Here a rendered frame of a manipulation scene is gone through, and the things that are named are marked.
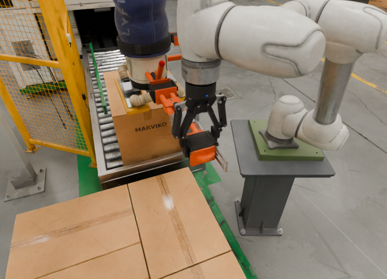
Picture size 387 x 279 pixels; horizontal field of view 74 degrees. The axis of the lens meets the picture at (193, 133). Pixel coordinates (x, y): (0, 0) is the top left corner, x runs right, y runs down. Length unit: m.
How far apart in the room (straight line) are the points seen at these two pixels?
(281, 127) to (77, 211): 1.20
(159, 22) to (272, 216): 1.46
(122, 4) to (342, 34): 0.74
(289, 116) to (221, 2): 0.97
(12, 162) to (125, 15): 1.73
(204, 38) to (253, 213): 1.54
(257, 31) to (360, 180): 2.41
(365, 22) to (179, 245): 1.16
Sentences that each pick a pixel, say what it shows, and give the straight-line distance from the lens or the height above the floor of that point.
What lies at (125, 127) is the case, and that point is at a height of 0.86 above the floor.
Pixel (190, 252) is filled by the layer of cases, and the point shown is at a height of 0.54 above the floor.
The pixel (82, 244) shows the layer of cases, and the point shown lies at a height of 0.54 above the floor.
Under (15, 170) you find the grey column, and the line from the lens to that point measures 2.56.
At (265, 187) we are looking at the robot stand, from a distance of 1.70.
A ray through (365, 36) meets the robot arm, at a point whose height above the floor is 1.50.
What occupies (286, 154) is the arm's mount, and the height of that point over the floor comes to 0.79.
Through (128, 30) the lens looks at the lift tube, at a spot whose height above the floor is 1.45.
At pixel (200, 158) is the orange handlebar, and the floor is 1.27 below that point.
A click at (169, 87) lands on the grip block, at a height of 1.28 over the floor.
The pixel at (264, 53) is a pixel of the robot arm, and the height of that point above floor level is 1.59.
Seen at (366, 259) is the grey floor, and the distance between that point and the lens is 2.27.
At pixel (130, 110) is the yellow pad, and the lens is 1.12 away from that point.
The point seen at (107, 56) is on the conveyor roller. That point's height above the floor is 0.55.
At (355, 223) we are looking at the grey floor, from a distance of 2.42.
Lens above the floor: 1.75
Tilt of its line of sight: 38 degrees down
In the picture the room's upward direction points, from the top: straight up
